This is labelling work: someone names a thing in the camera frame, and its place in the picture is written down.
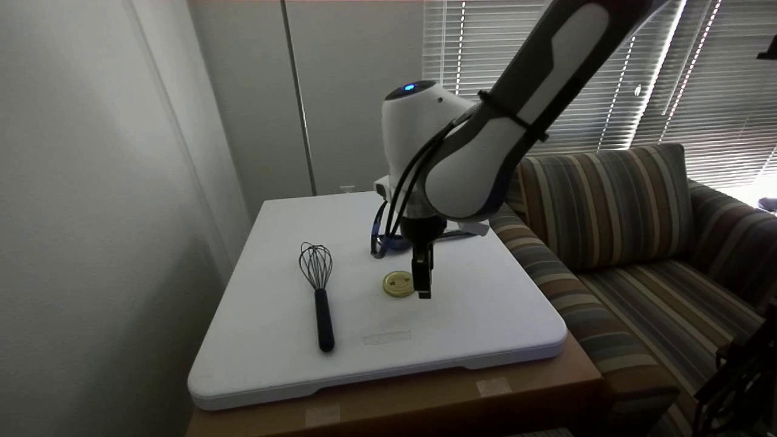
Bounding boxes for white plastic board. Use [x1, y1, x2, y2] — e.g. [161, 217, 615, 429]
[188, 189, 570, 412]

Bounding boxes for gold metal jar lid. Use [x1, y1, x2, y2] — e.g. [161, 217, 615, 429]
[380, 269, 418, 301]

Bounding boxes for striped sofa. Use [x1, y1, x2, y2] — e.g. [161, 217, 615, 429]
[483, 142, 777, 437]

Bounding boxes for black stand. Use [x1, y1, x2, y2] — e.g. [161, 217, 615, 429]
[693, 295, 777, 437]

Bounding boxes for white window blinds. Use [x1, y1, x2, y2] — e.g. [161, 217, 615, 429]
[421, 0, 777, 203]

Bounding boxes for black handled wire whisk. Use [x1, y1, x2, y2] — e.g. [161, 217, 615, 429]
[297, 241, 338, 354]

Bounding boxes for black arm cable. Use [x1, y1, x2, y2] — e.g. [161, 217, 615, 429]
[382, 118, 456, 237]

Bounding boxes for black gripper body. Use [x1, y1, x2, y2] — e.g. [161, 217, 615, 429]
[398, 211, 448, 246]

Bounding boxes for striped sofa cushion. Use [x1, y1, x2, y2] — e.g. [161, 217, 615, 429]
[517, 142, 695, 274]

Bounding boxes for brown wooden table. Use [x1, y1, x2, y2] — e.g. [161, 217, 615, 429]
[185, 330, 610, 437]

